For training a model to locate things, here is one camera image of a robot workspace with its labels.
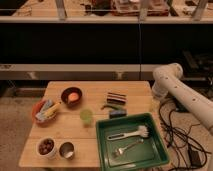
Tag green pepper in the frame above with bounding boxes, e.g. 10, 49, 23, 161
101, 104, 123, 110

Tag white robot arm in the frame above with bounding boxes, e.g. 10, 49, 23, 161
152, 63, 213, 135

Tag green plastic cup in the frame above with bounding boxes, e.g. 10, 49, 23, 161
80, 109, 93, 126

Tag metal cup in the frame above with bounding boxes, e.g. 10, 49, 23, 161
59, 142, 74, 159

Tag striped block stack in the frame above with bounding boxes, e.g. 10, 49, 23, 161
107, 92, 126, 105

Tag dark blue sponge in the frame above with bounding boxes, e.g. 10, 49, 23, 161
109, 110, 127, 119

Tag orange egg-shaped object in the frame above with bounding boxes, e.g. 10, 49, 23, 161
68, 92, 79, 102

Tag dark brown bowl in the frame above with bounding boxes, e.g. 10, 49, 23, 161
61, 87, 82, 108

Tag white dish brush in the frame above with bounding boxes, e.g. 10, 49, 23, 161
107, 125, 149, 141

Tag yellow banana toy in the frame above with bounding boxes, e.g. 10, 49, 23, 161
44, 102, 61, 118

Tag wooden table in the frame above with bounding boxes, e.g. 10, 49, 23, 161
19, 81, 162, 170

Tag metal fork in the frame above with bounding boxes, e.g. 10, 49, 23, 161
112, 139, 144, 158

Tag orange bowl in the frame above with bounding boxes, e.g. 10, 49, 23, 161
31, 100, 61, 126

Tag grey blue utensil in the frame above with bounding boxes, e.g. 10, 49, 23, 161
35, 100, 53, 122

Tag green plastic tray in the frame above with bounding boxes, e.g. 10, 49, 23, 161
96, 113, 169, 171

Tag black cables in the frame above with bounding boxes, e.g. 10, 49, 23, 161
157, 97, 213, 171

